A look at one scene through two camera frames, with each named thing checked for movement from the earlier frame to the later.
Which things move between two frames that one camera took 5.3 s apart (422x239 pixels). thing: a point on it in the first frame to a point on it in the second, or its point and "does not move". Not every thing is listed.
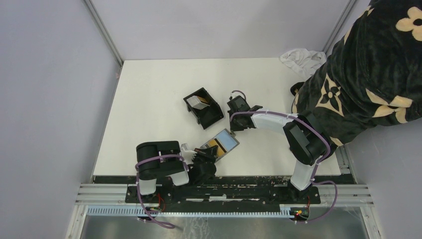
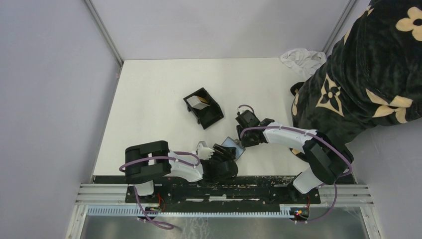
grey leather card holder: [225, 140] to [236, 144]
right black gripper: [234, 128] to [245, 143]
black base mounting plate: [224, 189] does not move
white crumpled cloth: [304, 61] does not move
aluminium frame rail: [96, 194] does not move
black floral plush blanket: [373, 77] does not move
